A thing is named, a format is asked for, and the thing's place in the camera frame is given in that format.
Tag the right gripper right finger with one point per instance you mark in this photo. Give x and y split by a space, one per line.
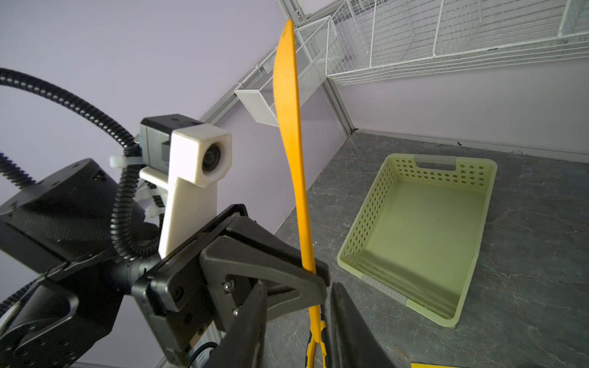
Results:
353 344

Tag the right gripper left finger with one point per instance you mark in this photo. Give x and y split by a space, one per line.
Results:
243 346

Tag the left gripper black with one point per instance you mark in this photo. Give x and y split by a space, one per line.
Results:
173 295

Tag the green perforated plastic basket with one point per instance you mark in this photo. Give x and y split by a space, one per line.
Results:
418 233

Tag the yellow paper napkin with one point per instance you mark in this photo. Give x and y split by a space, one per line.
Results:
427 365

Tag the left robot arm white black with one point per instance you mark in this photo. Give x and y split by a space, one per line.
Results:
88 237

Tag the small white mesh basket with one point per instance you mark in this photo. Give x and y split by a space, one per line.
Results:
312 43

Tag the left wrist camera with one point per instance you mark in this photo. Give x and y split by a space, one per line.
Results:
186 158

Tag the long white wire shelf basket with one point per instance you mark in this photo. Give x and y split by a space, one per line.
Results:
372 41

